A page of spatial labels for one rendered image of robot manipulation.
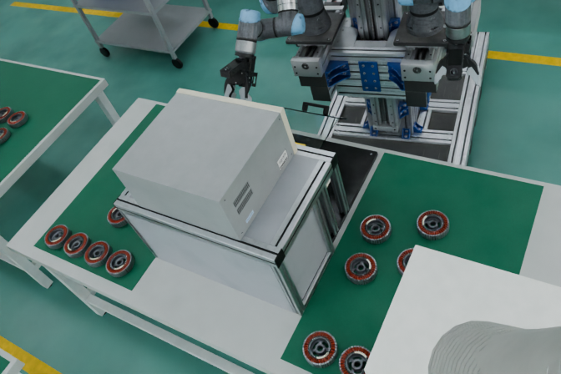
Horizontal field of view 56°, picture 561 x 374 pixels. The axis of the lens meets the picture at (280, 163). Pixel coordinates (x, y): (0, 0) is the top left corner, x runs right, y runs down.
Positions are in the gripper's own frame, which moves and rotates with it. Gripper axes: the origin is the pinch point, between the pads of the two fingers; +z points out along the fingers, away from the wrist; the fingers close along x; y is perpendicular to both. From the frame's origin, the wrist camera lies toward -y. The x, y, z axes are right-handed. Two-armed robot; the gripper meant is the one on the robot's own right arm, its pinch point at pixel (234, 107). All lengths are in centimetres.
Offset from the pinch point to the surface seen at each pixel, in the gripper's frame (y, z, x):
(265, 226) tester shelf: -22, 33, -33
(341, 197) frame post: 18, 26, -41
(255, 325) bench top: -10, 72, -29
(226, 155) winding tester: -30.3, 12.3, -21.0
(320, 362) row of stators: -15, 72, -56
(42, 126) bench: 29, 33, 147
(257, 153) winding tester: -25.2, 10.2, -28.6
